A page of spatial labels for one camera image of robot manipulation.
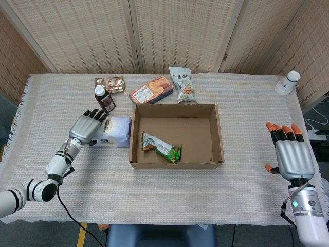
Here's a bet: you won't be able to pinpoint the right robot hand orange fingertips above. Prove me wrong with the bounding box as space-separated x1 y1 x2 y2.
265 121 316 180

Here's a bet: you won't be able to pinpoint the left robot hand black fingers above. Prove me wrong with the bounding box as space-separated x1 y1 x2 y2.
68 108 109 146

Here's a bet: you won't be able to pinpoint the white blue snack bag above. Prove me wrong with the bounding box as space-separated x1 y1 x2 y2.
88 116 132 148

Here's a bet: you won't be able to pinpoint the green snack packet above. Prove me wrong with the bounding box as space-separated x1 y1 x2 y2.
141 131 182 164

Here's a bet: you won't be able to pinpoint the red gold foil packet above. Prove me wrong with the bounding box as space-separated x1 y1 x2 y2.
94 76 126 95

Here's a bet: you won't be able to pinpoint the orange biscuit box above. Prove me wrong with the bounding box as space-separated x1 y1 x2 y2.
128 75 174 104

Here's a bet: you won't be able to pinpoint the brown cardboard box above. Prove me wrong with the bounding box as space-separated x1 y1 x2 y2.
129 103 225 170

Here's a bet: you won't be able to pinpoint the pale green nut packet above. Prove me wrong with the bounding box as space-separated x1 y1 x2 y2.
169 66 199 104

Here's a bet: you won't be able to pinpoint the white power strip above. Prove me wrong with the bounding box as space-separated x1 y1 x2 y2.
307 129 329 141

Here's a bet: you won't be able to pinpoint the dark brown bottle white cap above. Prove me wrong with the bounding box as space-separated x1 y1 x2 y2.
94 85 116 114

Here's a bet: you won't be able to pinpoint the white cylindrical device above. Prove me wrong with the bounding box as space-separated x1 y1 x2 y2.
274 70 301 96

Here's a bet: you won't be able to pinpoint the beige woven tablecloth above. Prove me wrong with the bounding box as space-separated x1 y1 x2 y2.
0 72 329 227

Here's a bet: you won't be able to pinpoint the woven folding screen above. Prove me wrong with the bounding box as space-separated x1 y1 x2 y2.
0 0 329 114

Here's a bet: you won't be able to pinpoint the dark blue chair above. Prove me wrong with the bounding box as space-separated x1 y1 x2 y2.
106 223 219 247

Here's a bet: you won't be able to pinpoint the white cable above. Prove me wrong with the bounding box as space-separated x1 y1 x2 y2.
304 92 329 132

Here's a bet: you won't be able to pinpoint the black cable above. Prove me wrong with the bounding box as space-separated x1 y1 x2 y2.
57 164 104 247

